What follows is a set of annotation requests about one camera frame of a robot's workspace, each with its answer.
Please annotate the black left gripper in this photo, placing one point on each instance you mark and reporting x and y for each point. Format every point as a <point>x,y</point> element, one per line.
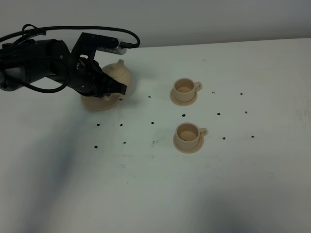
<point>87,78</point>

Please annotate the brown clay teapot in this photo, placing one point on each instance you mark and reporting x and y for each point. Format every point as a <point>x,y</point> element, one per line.
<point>119,72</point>

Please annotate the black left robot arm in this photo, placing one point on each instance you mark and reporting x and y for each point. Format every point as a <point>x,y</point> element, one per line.
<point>47,66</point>

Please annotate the teapot saucer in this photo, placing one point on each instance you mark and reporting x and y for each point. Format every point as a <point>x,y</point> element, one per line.
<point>99,104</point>

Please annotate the far teacup saucer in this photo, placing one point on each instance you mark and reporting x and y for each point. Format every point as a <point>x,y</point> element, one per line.
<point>179,103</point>

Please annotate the teacup saucer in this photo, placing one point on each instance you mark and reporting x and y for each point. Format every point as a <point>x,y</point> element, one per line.
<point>187,146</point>
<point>179,103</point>

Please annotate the far brown teacup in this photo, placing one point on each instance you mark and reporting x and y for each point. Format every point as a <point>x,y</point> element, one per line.
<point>185,90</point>

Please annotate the brown teacup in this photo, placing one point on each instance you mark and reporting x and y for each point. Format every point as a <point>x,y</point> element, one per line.
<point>190,132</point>
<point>185,90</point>

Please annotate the near brown teacup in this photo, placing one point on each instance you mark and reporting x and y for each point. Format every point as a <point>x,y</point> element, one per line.
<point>190,132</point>

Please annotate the near teacup saucer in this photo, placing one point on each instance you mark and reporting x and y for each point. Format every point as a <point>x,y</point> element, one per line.
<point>187,146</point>

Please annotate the black left camera bracket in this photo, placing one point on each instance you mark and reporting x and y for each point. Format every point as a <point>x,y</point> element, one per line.
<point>87,44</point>

